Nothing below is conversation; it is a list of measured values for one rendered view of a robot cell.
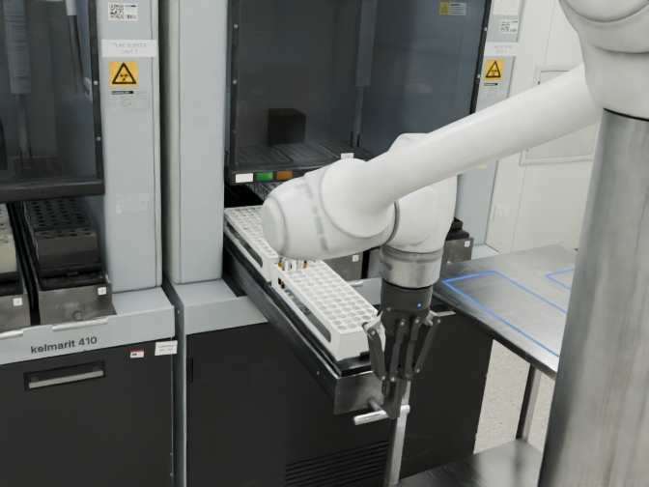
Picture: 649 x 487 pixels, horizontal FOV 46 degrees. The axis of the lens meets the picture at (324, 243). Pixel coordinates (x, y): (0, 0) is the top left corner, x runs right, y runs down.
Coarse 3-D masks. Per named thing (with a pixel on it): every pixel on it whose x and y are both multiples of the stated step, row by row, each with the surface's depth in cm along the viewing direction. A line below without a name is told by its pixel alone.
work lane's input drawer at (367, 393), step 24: (240, 264) 160; (264, 288) 150; (264, 312) 149; (288, 312) 140; (288, 336) 138; (312, 336) 131; (312, 360) 129; (336, 360) 124; (360, 360) 124; (336, 384) 121; (360, 384) 123; (336, 408) 123; (360, 408) 125; (408, 408) 124
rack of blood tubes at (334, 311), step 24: (312, 264) 147; (288, 288) 145; (312, 288) 138; (336, 288) 138; (312, 312) 131; (336, 312) 131; (360, 312) 131; (336, 336) 124; (360, 336) 124; (384, 336) 127
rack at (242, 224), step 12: (228, 216) 169; (240, 216) 169; (252, 216) 169; (228, 228) 172; (240, 228) 162; (252, 228) 164; (240, 240) 166; (252, 240) 157; (264, 240) 158; (252, 252) 165; (264, 252) 151; (276, 252) 152; (264, 264) 151
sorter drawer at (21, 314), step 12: (12, 228) 169; (0, 288) 139; (12, 288) 140; (24, 288) 143; (0, 300) 139; (12, 300) 140; (24, 300) 141; (0, 312) 140; (12, 312) 140; (24, 312) 142; (0, 324) 140; (12, 324) 141; (24, 324) 142; (0, 336) 137; (12, 336) 138
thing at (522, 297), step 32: (512, 256) 170; (544, 256) 171; (576, 256) 172; (448, 288) 152; (480, 288) 153; (512, 288) 154; (544, 288) 155; (480, 320) 140; (512, 320) 141; (544, 320) 142; (544, 352) 131; (512, 448) 193; (384, 480) 178; (416, 480) 179; (448, 480) 180; (480, 480) 181; (512, 480) 181
